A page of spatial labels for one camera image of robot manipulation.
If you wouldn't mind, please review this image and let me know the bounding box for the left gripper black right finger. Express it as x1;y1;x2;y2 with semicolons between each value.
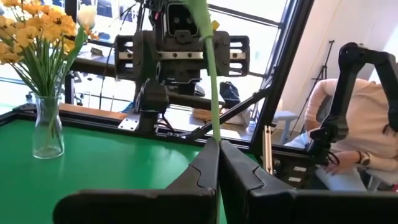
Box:
219;139;398;224

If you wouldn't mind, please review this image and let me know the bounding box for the pale blue stool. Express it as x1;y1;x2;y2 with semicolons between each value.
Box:
273;110;299;144

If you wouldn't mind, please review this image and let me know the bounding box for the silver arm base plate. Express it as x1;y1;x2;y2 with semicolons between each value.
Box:
118;113;141;131

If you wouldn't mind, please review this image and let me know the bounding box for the person's wristwatch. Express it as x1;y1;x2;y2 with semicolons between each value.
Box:
356;151;371;167

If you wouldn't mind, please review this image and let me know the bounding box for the wooden board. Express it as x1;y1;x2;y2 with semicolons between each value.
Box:
58;102;129;121

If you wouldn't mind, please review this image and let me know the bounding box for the yellow flower bunch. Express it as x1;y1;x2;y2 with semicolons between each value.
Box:
0;0;78;150

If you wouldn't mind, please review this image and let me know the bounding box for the silver aluminium profile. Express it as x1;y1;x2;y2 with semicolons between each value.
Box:
262;125;275;175

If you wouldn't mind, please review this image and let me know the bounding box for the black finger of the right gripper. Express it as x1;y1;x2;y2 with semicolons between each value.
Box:
213;30;233;77
134;30;159;81

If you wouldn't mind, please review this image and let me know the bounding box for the black camera rig frame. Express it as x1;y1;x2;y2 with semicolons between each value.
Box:
183;0;315;153

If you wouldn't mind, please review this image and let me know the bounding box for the black box with white labels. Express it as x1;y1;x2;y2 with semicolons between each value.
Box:
273;154;315;190

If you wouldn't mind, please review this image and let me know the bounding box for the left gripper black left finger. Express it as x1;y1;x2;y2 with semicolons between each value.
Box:
52;138;221;224

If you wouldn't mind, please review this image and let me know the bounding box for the white tulip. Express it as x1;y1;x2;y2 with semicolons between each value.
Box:
57;4;98;97
186;0;222;144

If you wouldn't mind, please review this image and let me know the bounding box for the person's hand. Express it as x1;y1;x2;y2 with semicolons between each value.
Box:
323;151;361;177

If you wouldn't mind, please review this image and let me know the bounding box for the person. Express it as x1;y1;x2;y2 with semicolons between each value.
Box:
284;77;398;192

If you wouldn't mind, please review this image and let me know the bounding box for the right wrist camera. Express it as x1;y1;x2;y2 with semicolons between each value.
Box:
166;1;200;37

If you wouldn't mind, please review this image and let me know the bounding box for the clear glass vase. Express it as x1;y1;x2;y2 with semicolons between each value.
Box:
32;95;65;160

